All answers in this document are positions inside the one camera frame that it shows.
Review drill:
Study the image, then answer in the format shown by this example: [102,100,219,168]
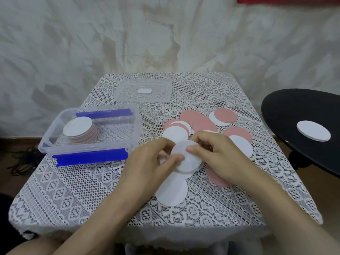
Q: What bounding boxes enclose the person's left hand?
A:
[120,138,185,207]

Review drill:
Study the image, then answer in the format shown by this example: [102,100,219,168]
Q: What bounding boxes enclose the person's right hand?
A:
[186,131,255,187]

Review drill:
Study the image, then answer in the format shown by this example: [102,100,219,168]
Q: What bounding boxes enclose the white round foam disc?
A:
[170,141,205,174]

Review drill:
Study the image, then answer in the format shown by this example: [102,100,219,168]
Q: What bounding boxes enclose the person's right forearm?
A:
[228,167,340,255]

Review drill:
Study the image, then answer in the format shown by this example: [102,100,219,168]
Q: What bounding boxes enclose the person's left forearm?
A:
[8,183,149,255]

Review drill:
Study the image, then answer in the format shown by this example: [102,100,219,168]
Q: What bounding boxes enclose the pile of pink white discs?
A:
[155,108,253,207]

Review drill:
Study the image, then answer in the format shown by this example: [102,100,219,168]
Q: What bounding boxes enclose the clear container with blue clips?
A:
[38,103,142,167]

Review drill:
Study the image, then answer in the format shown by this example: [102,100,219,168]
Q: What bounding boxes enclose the clear plastic lid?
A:
[114,79,172,103]

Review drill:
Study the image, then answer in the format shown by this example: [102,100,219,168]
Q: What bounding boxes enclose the white lace tablecloth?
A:
[9,72,323,247]

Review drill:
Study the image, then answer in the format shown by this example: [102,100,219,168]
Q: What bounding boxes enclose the stack of discs in container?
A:
[63,117,100,144]

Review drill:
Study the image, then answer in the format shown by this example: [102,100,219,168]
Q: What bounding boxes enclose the black round stool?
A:
[261,89,340,179]

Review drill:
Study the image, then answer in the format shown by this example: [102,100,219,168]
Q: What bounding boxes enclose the black cables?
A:
[7,146,46,176]

